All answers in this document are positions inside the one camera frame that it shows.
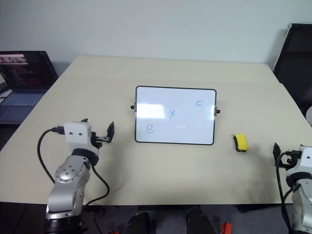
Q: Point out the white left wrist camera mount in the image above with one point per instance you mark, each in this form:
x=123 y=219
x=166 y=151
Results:
x=77 y=132

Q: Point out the black office chair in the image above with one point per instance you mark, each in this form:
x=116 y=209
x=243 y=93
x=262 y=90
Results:
x=296 y=70

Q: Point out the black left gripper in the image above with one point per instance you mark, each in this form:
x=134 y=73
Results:
x=98 y=139

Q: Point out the yellow and black eraser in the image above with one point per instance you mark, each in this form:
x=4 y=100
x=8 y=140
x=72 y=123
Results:
x=241 y=142

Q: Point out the small black-framed whiteboard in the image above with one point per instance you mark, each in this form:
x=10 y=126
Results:
x=174 y=114

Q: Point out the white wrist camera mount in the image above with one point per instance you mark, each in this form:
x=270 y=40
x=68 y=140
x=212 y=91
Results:
x=306 y=158
x=77 y=132

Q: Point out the dark rounded shape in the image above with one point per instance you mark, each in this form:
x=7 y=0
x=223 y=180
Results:
x=201 y=221
x=140 y=224

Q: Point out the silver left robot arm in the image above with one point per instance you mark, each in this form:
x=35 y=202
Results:
x=70 y=180

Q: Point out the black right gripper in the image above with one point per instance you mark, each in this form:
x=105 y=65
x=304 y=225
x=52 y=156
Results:
x=290 y=158

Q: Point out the small red object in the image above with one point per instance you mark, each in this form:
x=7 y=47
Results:
x=114 y=232
x=226 y=228

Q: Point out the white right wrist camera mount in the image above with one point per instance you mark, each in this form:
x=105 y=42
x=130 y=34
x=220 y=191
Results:
x=306 y=158

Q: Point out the open blue laptop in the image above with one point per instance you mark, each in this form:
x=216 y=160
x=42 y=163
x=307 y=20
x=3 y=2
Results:
x=20 y=80

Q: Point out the white rounded object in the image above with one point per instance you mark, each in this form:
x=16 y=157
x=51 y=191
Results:
x=309 y=117

